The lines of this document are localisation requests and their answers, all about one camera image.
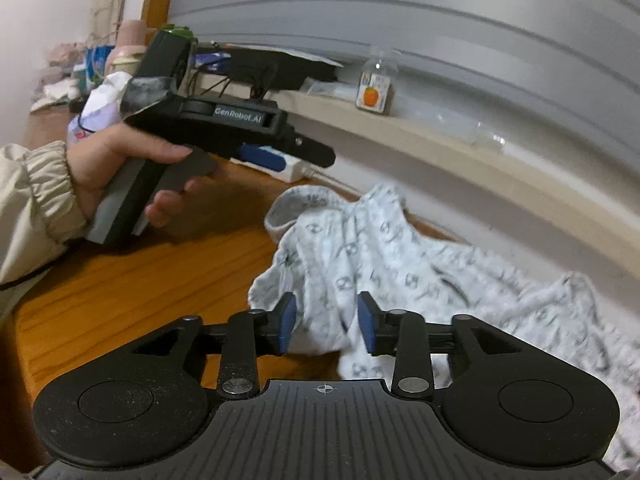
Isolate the beige window sill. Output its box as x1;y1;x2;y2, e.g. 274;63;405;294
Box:
272;87;640;286

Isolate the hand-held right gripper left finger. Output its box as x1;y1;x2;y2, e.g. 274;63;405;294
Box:
131;291;297;402

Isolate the white cable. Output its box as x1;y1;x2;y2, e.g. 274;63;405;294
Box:
300;165;361;198

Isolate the white window blind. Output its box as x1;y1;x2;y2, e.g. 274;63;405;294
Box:
167;0;640;171

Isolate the pink container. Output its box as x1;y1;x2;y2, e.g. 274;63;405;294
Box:
115;20;147;61

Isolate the person's left hand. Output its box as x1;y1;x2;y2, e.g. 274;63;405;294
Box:
66;123;207;229

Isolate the black box device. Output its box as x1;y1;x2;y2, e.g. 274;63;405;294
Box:
192;45;346;93

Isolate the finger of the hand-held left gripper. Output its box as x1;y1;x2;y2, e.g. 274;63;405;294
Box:
286;131;338;169
238;144;287;172

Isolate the white power strip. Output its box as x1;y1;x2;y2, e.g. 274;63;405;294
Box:
232;150;308;184

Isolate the clear bottle orange label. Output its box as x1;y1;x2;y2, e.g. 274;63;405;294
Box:
356;45;401;117

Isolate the blue patterned bag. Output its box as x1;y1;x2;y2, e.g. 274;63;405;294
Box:
84;45;117;86

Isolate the person's left forearm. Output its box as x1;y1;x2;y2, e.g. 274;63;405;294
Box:
0;140;91;321

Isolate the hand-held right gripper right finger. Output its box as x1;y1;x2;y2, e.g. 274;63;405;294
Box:
356;290;522;402

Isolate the white patterned garment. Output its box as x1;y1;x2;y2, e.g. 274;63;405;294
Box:
250;182;640;473

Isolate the clear plastic bag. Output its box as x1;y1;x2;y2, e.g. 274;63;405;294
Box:
440;110;506;151

